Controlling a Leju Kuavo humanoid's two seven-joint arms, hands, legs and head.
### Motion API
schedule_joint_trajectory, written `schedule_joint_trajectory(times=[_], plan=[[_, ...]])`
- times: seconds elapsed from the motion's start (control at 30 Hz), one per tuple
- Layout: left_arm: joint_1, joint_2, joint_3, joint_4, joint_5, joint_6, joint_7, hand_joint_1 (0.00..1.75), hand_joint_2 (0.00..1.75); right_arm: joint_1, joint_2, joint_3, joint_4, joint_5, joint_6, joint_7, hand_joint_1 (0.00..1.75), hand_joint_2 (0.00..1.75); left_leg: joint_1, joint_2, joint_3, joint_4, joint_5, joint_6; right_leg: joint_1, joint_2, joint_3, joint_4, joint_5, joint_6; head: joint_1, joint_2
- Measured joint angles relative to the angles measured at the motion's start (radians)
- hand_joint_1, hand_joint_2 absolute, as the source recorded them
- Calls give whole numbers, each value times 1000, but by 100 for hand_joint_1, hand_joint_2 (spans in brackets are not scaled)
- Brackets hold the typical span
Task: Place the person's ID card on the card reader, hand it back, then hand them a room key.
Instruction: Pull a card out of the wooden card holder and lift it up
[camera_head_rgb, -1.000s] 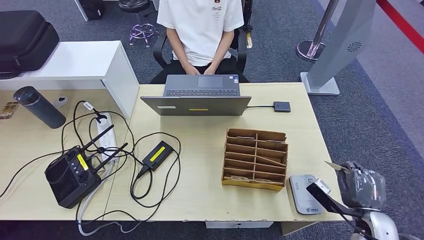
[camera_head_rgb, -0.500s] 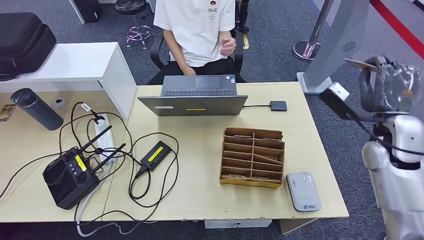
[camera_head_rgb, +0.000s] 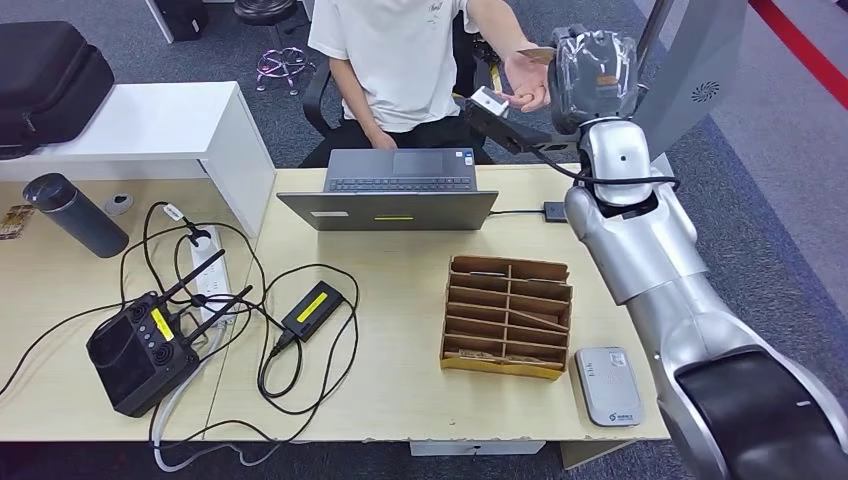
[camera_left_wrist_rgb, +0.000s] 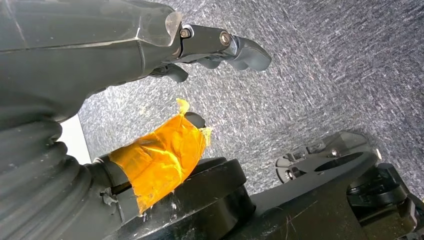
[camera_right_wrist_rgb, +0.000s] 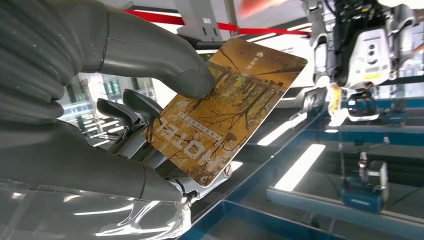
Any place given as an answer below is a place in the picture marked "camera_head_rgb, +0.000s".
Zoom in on black adapter yellow label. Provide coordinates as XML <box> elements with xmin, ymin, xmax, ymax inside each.
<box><xmin>280</xmin><ymin>280</ymin><xmax>346</xmax><ymax>343</ymax></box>

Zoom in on grey kiosk stand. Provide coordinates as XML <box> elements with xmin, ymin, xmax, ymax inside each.
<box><xmin>632</xmin><ymin>0</ymin><xmax>750</xmax><ymax>180</ymax></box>

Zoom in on patterned brown card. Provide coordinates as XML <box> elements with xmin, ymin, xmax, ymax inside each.
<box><xmin>0</xmin><ymin>203</ymin><xmax>36</xmax><ymax>241</ymax></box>

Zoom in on white power strip cable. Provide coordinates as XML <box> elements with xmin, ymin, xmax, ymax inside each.
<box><xmin>150</xmin><ymin>321</ymin><xmax>283</xmax><ymax>474</ymax></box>

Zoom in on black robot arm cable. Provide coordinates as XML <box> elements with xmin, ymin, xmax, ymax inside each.
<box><xmin>529</xmin><ymin>148</ymin><xmax>682</xmax><ymax>195</ymax></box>

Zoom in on black cable white tag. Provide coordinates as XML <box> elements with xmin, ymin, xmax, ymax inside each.
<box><xmin>142</xmin><ymin>200</ymin><xmax>213</xmax><ymax>296</ymax></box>

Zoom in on dark grey thermos bottle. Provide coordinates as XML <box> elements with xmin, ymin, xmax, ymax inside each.
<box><xmin>22</xmin><ymin>173</ymin><xmax>130</xmax><ymax>259</ymax></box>

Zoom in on pale grey card reader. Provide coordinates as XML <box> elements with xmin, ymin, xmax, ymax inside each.
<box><xmin>573</xmin><ymin>346</ymin><xmax>644</xmax><ymax>429</ymax></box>

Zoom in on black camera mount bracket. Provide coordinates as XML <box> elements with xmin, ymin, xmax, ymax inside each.
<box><xmin>463</xmin><ymin>99</ymin><xmax>581</xmax><ymax>157</ymax></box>

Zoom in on red barrier belt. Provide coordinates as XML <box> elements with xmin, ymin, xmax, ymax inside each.
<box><xmin>748</xmin><ymin>0</ymin><xmax>848</xmax><ymax>111</ymax></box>

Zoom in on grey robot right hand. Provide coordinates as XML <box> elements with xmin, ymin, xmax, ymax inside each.
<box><xmin>547</xmin><ymin>25</ymin><xmax>641</xmax><ymax>135</ymax></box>

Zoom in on black carrying case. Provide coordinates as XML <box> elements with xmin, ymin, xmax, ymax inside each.
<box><xmin>0</xmin><ymin>20</ymin><xmax>116</xmax><ymax>160</ymax></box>

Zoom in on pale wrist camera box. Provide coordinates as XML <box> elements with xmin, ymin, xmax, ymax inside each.
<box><xmin>469</xmin><ymin>86</ymin><xmax>511</xmax><ymax>119</ymax></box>

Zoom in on person's left hand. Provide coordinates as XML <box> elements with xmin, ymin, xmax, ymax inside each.
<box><xmin>500</xmin><ymin>50</ymin><xmax>553</xmax><ymax>114</ymax></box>

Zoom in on black remote controller antennas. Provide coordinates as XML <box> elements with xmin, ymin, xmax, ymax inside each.
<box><xmin>86</xmin><ymin>248</ymin><xmax>254</xmax><ymax>419</ymax></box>

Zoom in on grey laptop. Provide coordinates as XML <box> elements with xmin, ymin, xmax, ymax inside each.
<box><xmin>276</xmin><ymin>147</ymin><xmax>500</xmax><ymax>232</ymax></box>

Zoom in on black box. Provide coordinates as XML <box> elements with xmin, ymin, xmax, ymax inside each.
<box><xmin>153</xmin><ymin>0</ymin><xmax>210</xmax><ymax>42</ymax></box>

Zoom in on black office chair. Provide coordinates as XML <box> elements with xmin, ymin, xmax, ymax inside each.
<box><xmin>302</xmin><ymin>13</ymin><xmax>505</xmax><ymax>168</ymax></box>

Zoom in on white desk shelf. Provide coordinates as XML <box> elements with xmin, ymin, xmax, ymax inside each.
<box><xmin>0</xmin><ymin>81</ymin><xmax>277</xmax><ymax>238</ymax></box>

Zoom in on thick black power cord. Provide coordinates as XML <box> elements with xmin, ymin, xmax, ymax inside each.
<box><xmin>256</xmin><ymin>328</ymin><xmax>305</xmax><ymax>400</ymax></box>

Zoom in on thin black cable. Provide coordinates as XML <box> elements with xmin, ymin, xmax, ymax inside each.
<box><xmin>0</xmin><ymin>301</ymin><xmax>127</xmax><ymax>399</ymax></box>
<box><xmin>148</xmin><ymin>264</ymin><xmax>362</xmax><ymax>446</ymax></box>

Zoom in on black stool chrome base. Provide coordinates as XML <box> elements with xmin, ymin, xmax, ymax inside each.
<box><xmin>233</xmin><ymin>0</ymin><xmax>318</xmax><ymax>97</ymax></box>

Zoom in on brown card organizer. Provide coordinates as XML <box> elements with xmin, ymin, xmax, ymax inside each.
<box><xmin>439</xmin><ymin>255</ymin><xmax>574</xmax><ymax>382</ymax></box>

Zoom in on white power strip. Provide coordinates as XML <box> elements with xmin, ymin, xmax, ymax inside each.
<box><xmin>190</xmin><ymin>225</ymin><xmax>234</xmax><ymax>326</ymax></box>

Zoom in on person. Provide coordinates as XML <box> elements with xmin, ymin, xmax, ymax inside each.
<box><xmin>301</xmin><ymin>0</ymin><xmax>552</xmax><ymax>168</ymax></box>

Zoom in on chrome stanchion pole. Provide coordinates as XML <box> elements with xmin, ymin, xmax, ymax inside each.
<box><xmin>635</xmin><ymin>0</ymin><xmax>678</xmax><ymax>84</ymax></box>

